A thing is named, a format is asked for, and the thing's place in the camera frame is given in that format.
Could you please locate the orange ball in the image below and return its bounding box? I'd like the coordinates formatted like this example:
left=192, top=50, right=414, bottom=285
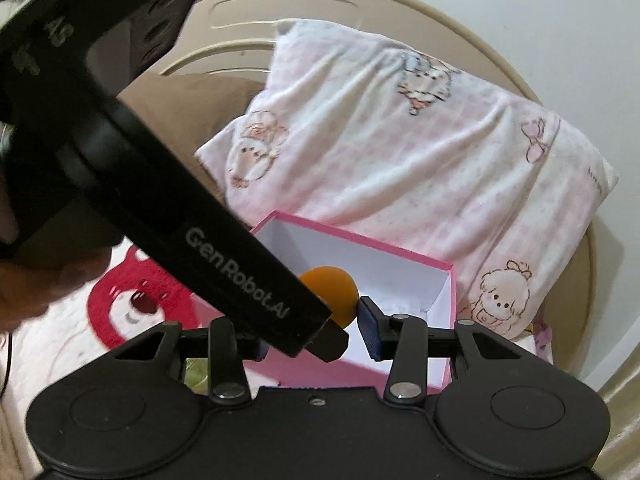
left=299, top=266, right=359, bottom=328

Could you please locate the pink cardboard box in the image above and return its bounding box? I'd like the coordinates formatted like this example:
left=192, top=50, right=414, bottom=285
left=245, top=211, right=456, bottom=392

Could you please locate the green yarn ball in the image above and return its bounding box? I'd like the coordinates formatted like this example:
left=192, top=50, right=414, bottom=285
left=183, top=358, right=208, bottom=396

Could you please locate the person's left hand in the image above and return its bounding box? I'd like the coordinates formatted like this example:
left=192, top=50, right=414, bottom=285
left=1, top=248, right=112, bottom=333

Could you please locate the brown pillow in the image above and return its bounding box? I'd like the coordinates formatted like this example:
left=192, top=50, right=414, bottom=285
left=118, top=73, right=264, bottom=203

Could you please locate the red bear print blanket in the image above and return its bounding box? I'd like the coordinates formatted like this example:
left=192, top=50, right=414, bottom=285
left=1, top=240, right=220, bottom=479

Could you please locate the pink cartoon print pillow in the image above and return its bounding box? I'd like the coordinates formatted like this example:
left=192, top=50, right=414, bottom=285
left=193, top=18, right=621, bottom=335

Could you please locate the olive striped curtain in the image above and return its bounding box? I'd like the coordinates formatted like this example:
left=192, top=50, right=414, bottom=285
left=594, top=370, right=640, bottom=480

